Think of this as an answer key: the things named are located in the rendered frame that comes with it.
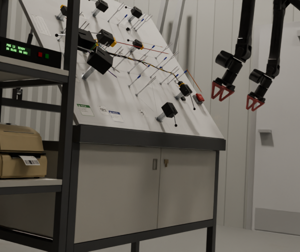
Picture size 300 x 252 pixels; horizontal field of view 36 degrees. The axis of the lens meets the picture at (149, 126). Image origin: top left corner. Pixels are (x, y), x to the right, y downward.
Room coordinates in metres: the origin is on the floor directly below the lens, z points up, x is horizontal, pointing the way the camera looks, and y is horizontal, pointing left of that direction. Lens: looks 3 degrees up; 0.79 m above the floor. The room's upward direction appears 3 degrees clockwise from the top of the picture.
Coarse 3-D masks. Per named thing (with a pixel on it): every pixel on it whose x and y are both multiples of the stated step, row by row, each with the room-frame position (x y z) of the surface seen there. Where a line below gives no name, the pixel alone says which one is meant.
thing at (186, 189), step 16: (160, 160) 2.26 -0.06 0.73; (176, 160) 2.37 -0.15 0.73; (192, 160) 2.49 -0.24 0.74; (208, 160) 2.63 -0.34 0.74; (160, 176) 2.26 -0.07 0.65; (176, 176) 2.37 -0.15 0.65; (192, 176) 2.50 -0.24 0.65; (208, 176) 2.63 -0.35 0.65; (160, 192) 2.27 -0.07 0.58; (176, 192) 2.38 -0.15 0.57; (192, 192) 2.50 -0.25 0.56; (208, 192) 2.64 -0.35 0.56; (160, 208) 2.27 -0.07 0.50; (176, 208) 2.38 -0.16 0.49; (192, 208) 2.51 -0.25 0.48; (208, 208) 2.65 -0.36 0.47; (160, 224) 2.28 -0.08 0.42; (176, 224) 2.39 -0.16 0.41
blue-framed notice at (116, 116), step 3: (111, 111) 1.99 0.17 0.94; (114, 111) 2.00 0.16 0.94; (117, 111) 2.02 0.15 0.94; (111, 114) 1.97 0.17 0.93; (114, 114) 1.99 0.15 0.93; (117, 114) 2.01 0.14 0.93; (120, 114) 2.03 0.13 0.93; (114, 117) 1.98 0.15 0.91; (117, 117) 1.99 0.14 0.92; (120, 117) 2.01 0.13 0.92; (114, 120) 1.96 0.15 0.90; (117, 120) 1.98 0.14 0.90; (120, 120) 2.00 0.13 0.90; (123, 120) 2.01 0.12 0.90
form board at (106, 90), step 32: (32, 0) 2.08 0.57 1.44; (64, 0) 2.31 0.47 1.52; (128, 32) 2.64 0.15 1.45; (128, 64) 2.39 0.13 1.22; (160, 64) 2.70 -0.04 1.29; (96, 96) 1.97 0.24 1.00; (128, 96) 2.18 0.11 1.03; (160, 96) 2.43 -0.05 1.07; (192, 96) 2.75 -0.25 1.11; (128, 128) 2.00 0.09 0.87; (160, 128) 2.21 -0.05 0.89; (192, 128) 2.47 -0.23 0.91
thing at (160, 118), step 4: (164, 104) 2.21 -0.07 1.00; (168, 104) 2.20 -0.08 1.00; (172, 104) 2.23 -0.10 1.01; (164, 108) 2.21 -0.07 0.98; (168, 108) 2.20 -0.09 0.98; (172, 108) 2.20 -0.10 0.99; (164, 112) 2.21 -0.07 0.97; (168, 112) 2.20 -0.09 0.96; (172, 112) 2.19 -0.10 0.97; (176, 112) 2.21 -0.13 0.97; (160, 116) 2.26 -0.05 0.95; (164, 116) 2.24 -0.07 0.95; (168, 116) 2.21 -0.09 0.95; (172, 116) 2.23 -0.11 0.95; (160, 120) 2.26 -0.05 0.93; (176, 124) 2.19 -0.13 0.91
